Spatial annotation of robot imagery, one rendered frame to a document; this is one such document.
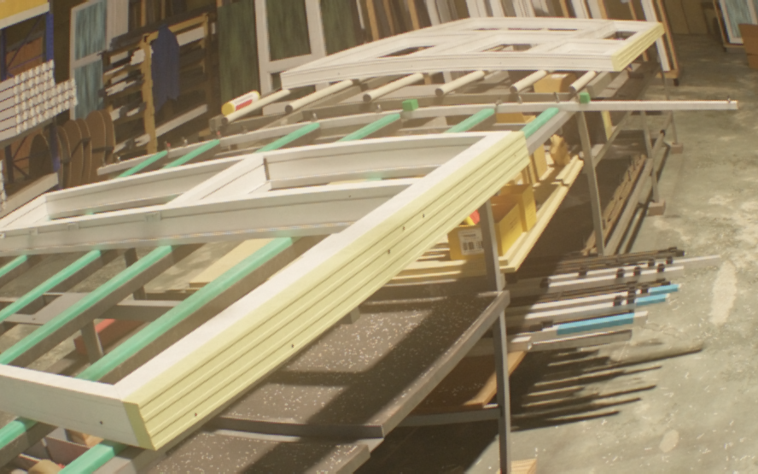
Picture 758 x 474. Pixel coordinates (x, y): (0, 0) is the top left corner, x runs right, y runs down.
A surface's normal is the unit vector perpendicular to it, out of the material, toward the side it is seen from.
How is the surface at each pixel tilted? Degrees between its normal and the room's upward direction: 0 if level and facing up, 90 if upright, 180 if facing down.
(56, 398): 90
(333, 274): 90
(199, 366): 90
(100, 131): 75
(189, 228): 90
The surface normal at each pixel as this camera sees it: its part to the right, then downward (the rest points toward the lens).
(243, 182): 0.90, -0.07
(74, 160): -0.76, 0.10
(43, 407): -0.40, 0.28
